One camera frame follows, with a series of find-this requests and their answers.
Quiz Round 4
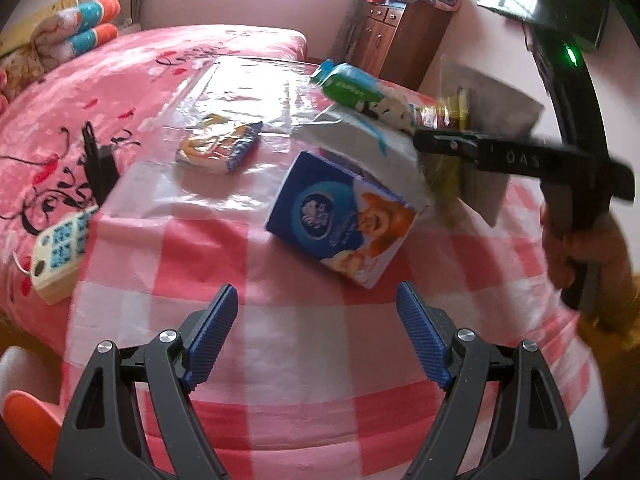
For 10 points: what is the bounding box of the brown wooden cabinet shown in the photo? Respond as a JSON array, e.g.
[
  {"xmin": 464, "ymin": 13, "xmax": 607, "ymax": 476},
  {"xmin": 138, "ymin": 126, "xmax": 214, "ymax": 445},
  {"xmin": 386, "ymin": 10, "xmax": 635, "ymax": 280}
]
[{"xmin": 350, "ymin": 0, "xmax": 453, "ymax": 92}]

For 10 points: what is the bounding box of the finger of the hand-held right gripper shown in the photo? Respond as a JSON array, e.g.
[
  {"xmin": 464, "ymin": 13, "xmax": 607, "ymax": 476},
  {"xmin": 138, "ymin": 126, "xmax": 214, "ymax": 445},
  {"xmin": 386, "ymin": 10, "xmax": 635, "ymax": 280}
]
[{"xmin": 414, "ymin": 130, "xmax": 480, "ymax": 162}]

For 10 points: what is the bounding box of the orange white slipper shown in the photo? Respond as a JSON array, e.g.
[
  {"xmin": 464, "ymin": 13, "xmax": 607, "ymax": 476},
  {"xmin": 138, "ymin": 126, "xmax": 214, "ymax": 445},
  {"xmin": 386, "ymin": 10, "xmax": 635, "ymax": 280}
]
[{"xmin": 0, "ymin": 347, "xmax": 67, "ymax": 478}]

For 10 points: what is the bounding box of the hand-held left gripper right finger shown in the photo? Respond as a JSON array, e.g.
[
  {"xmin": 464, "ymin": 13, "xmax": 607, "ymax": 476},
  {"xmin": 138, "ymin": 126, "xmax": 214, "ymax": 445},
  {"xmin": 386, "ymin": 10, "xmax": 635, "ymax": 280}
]
[{"xmin": 395, "ymin": 281, "xmax": 588, "ymax": 480}]

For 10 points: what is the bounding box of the blue yellow snack packet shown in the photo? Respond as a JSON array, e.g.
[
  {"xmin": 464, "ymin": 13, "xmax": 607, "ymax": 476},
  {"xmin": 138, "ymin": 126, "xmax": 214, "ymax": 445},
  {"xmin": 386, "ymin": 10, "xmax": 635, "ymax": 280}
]
[{"xmin": 176, "ymin": 112, "xmax": 264, "ymax": 176}]

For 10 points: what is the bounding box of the yellow wooden headboard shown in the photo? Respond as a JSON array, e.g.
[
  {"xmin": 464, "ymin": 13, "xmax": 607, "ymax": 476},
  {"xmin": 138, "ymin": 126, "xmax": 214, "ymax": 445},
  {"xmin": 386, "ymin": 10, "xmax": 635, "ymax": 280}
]
[{"xmin": 0, "ymin": 0, "xmax": 77, "ymax": 57}]

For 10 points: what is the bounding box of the floral pillow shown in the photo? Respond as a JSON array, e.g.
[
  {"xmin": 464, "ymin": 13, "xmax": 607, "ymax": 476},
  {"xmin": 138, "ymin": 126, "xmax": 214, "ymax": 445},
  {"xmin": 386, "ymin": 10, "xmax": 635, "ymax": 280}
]
[{"xmin": 0, "ymin": 45, "xmax": 47, "ymax": 107}]

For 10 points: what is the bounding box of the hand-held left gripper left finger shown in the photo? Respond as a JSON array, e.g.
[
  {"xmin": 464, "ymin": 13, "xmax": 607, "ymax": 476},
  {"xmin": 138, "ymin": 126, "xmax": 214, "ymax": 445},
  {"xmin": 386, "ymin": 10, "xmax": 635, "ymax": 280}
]
[{"xmin": 52, "ymin": 283, "xmax": 240, "ymax": 480}]

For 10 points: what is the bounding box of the white power strip cable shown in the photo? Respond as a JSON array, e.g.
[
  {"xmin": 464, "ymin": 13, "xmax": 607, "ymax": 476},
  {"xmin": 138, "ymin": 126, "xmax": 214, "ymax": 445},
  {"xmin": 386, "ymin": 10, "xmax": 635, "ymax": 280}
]
[{"xmin": 12, "ymin": 252, "xmax": 37, "ymax": 282}]

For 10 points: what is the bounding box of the red white checkered tablecloth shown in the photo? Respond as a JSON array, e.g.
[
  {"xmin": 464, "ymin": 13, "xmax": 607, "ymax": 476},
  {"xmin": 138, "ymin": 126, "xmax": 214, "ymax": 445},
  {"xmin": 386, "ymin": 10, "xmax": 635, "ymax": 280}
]
[{"xmin": 60, "ymin": 55, "xmax": 608, "ymax": 480}]

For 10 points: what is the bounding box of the black charger adapter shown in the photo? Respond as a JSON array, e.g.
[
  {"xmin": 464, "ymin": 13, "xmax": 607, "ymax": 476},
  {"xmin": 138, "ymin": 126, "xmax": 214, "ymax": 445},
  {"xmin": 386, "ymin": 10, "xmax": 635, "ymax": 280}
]
[{"xmin": 81, "ymin": 121, "xmax": 121, "ymax": 206}]

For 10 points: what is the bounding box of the person's right hand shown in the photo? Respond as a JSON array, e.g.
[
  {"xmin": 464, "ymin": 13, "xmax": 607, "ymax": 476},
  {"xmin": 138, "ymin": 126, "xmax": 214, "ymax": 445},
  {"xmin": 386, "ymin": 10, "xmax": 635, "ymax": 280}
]
[{"xmin": 540, "ymin": 204, "xmax": 635, "ymax": 288}]

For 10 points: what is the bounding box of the pink printed bedspread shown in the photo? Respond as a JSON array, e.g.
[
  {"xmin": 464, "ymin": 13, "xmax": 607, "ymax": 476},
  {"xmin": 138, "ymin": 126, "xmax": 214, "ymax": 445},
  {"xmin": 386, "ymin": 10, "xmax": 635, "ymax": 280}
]
[{"xmin": 0, "ymin": 25, "xmax": 308, "ymax": 346}]

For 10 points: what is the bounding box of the white blue printed plastic bag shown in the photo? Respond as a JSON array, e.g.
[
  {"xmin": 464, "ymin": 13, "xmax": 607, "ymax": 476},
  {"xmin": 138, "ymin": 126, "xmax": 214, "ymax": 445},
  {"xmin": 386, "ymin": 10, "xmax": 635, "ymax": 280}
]
[{"xmin": 265, "ymin": 105, "xmax": 433, "ymax": 291}]

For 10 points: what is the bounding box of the folded blue orange blanket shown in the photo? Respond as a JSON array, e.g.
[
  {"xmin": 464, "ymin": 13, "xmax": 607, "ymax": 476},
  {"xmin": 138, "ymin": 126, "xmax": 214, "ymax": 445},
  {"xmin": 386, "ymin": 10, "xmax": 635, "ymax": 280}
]
[{"xmin": 31, "ymin": 0, "xmax": 121, "ymax": 63}]

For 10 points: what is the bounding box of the beige power strip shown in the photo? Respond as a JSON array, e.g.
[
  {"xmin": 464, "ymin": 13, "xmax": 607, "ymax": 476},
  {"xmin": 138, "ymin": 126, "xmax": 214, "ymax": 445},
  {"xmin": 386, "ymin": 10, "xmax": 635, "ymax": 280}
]
[{"xmin": 31, "ymin": 205, "xmax": 101, "ymax": 305}]

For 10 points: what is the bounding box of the person's right forearm yellow sleeve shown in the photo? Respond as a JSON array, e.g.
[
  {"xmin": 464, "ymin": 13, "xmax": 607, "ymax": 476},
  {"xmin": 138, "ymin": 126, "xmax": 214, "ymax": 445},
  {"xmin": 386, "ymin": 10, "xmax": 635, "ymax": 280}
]
[{"xmin": 577, "ymin": 270, "xmax": 640, "ymax": 348}]

